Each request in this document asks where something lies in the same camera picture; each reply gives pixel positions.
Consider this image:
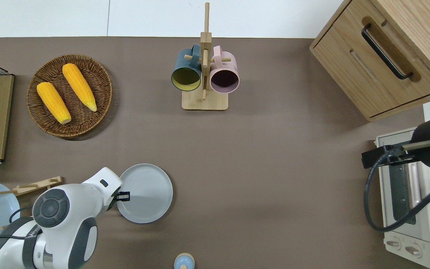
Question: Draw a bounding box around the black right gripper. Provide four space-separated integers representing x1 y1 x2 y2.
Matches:
362 144 415 169

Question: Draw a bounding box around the gray round plate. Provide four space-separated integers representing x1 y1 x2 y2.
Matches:
116 164 173 224

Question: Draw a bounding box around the wooden plate rack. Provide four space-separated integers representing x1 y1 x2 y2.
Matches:
0 176 63 229

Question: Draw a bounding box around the round brown wicker basket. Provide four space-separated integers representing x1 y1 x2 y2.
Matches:
27 55 113 137

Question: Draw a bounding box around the wooden drawer cabinet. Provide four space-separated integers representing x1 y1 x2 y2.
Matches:
309 0 430 122

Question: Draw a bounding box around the yellow corn cob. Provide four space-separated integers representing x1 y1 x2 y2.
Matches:
62 63 97 112
37 82 72 124

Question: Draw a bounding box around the wooden mug tree stand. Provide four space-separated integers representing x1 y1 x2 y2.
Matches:
182 2 232 111

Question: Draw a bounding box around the dark teal mug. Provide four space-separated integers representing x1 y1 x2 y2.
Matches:
171 44 203 92

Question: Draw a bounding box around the pink mug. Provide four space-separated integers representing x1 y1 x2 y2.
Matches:
210 46 240 94

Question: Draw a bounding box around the thick black cable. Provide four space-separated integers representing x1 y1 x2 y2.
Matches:
364 148 430 232

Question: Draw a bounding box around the toaster oven door handle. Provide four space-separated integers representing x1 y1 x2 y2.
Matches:
409 163 423 210

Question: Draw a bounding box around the black cabinet handle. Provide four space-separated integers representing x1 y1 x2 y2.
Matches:
362 24 413 80

